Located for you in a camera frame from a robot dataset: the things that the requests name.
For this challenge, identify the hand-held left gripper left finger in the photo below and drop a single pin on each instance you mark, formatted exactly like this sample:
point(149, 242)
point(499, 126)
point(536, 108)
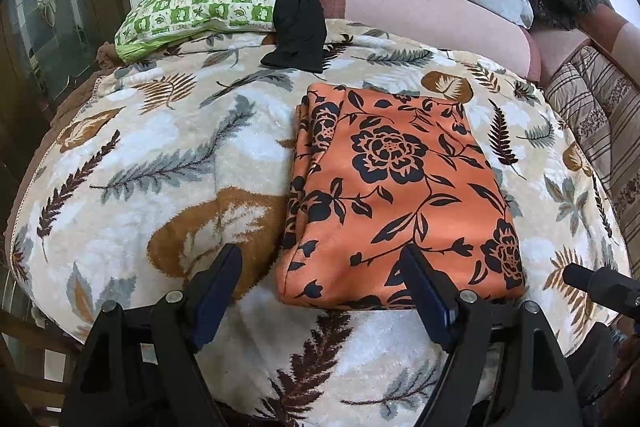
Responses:
point(220, 292)

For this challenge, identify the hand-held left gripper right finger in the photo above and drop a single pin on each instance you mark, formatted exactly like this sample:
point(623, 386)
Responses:
point(430, 302)

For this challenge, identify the orange black floral cloth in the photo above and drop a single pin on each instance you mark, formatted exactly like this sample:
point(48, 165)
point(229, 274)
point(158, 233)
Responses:
point(400, 197)

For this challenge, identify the dark cloth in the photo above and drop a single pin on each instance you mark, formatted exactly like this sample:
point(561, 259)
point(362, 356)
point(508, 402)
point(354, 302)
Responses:
point(595, 362)

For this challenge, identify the beige leaf print blanket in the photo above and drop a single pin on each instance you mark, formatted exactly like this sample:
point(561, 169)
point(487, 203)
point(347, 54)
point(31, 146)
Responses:
point(175, 157)

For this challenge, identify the brown striped cushion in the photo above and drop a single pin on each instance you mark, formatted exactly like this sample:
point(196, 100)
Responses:
point(600, 122)

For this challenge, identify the pink backrest cushion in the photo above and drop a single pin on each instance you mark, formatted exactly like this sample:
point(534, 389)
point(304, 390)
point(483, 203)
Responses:
point(565, 49)

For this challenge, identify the pink bolster cushion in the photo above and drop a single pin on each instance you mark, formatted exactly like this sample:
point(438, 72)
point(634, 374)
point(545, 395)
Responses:
point(425, 17)

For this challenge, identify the black garment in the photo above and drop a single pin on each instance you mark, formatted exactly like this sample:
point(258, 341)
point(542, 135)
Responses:
point(300, 17)

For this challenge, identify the green white patterned pillow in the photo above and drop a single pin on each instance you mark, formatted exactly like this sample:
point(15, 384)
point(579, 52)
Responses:
point(200, 2)

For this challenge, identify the wooden door with glass panels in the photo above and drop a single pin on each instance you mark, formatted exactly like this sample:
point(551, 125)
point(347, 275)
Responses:
point(45, 2)

